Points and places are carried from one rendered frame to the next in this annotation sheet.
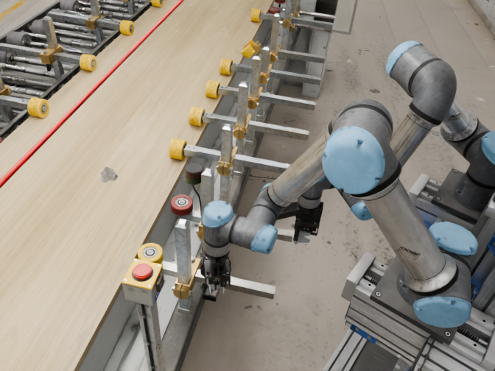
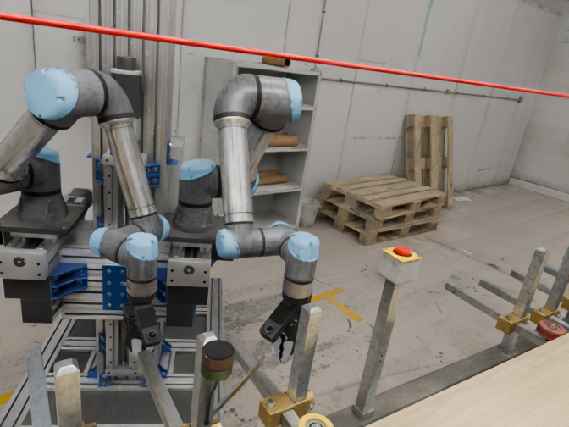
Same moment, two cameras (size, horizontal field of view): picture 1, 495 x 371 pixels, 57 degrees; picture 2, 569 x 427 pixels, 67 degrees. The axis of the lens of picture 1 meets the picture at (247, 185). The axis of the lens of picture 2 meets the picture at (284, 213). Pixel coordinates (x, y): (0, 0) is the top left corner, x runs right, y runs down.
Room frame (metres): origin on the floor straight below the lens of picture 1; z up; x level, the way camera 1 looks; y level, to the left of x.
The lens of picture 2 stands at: (1.52, 0.71, 1.64)
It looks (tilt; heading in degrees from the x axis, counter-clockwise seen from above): 20 degrees down; 226
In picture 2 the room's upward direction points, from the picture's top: 8 degrees clockwise
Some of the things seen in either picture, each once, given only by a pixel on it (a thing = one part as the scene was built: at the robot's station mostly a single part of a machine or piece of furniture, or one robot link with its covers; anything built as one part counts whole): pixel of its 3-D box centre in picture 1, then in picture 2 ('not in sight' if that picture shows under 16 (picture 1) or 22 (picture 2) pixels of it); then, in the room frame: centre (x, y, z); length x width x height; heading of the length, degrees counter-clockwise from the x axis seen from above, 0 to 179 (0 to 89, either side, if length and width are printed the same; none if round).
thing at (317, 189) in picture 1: (314, 179); (141, 257); (1.10, -0.21, 1.13); 0.09 x 0.08 x 0.11; 112
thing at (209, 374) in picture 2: (194, 176); (217, 365); (1.12, 0.18, 1.08); 0.06 x 0.06 x 0.02
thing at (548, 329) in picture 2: not in sight; (547, 339); (-0.06, 0.46, 0.85); 0.08 x 0.08 x 0.11
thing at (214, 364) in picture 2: (194, 170); (218, 354); (1.12, 0.18, 1.10); 0.06 x 0.06 x 0.02
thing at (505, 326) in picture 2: not in sight; (513, 321); (-0.09, 0.34, 0.84); 0.14 x 0.06 x 0.05; 170
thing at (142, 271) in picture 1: (142, 271); (402, 252); (0.61, 0.22, 1.22); 0.04 x 0.04 x 0.02
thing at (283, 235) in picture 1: (233, 224); (168, 414); (1.14, 0.04, 0.84); 0.43 x 0.03 x 0.04; 80
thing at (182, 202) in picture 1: (182, 211); not in sight; (1.17, 0.23, 0.85); 0.08 x 0.08 x 0.11
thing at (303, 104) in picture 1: (262, 96); not in sight; (1.89, -0.04, 0.95); 0.50 x 0.04 x 0.04; 80
